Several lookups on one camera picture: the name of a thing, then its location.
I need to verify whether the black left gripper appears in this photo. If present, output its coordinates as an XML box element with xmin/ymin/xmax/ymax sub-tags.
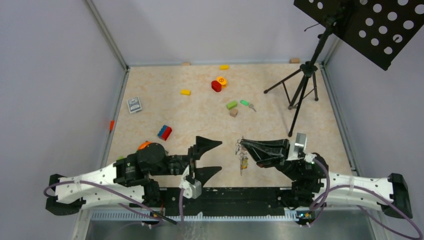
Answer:
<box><xmin>150</xmin><ymin>136</ymin><xmax>224</xmax><ymax>189</ymax></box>

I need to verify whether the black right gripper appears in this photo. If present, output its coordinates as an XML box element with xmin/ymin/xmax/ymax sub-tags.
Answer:
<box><xmin>240</xmin><ymin>137</ymin><xmax>303</xmax><ymax>181</ymax></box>

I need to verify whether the yellow key tag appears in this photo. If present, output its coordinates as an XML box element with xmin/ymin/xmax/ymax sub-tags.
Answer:
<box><xmin>240</xmin><ymin>156</ymin><xmax>249</xmax><ymax>176</ymax></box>

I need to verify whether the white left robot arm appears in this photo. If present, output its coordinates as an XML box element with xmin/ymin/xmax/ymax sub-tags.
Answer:
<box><xmin>44</xmin><ymin>136</ymin><xmax>222</xmax><ymax>216</ymax></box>

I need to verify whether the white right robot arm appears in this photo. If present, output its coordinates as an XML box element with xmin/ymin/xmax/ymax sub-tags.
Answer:
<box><xmin>239</xmin><ymin>134</ymin><xmax>413</xmax><ymax>219</ymax></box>

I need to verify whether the red blue brick stack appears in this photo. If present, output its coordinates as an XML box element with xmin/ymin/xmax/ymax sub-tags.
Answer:
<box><xmin>157</xmin><ymin>125</ymin><xmax>173</xmax><ymax>141</ymax></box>

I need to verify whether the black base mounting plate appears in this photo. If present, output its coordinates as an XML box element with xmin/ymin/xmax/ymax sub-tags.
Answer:
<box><xmin>129</xmin><ymin>187</ymin><xmax>312</xmax><ymax>218</ymax></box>

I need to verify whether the small wooden cube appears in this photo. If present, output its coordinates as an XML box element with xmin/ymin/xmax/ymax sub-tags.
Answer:
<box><xmin>229</xmin><ymin>108</ymin><xmax>238</xmax><ymax>118</ymax></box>

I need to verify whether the green brick block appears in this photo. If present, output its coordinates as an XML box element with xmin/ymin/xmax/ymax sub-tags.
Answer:
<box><xmin>226</xmin><ymin>100</ymin><xmax>238</xmax><ymax>111</ymax></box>

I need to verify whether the green tagged key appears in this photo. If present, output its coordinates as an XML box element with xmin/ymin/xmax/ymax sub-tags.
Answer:
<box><xmin>240</xmin><ymin>99</ymin><xmax>257</xmax><ymax>113</ymax></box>

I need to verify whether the orange arch block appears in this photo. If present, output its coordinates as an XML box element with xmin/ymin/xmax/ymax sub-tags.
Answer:
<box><xmin>137</xmin><ymin>141</ymin><xmax>151</xmax><ymax>151</ymax></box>

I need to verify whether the yellow brick mid left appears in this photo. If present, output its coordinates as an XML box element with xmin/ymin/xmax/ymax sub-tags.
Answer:
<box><xmin>180</xmin><ymin>89</ymin><xmax>191</xmax><ymax>96</ymax></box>

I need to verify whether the red cylinder block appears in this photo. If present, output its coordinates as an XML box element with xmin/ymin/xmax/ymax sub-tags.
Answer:
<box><xmin>211</xmin><ymin>80</ymin><xmax>222</xmax><ymax>93</ymax></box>

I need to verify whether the orange round block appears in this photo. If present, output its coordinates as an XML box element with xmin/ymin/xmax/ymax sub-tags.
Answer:
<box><xmin>216</xmin><ymin>76</ymin><xmax>228</xmax><ymax>88</ymax></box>

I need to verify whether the playing card deck box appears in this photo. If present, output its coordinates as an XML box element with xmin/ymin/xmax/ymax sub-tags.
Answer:
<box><xmin>126</xmin><ymin>96</ymin><xmax>143</xmax><ymax>114</ymax></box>

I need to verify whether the yellow brick far back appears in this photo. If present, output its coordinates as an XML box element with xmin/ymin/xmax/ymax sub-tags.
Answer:
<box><xmin>219</xmin><ymin>65</ymin><xmax>230</xmax><ymax>70</ymax></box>

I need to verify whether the wooden wedge back right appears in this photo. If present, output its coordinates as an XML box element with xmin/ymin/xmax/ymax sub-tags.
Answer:
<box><xmin>289</xmin><ymin>58</ymin><xmax>301</xmax><ymax>64</ymax></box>

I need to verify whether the black perforated music stand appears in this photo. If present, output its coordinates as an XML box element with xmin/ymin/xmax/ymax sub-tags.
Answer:
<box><xmin>264</xmin><ymin>0</ymin><xmax>424</xmax><ymax>136</ymax></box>

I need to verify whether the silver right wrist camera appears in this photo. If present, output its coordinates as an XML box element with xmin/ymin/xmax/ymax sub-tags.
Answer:
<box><xmin>286</xmin><ymin>132</ymin><xmax>307</xmax><ymax>161</ymax></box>

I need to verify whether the small orange wall clip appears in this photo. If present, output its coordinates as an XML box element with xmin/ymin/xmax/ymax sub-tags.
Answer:
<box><xmin>109</xmin><ymin>120</ymin><xmax>115</xmax><ymax>132</ymax></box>

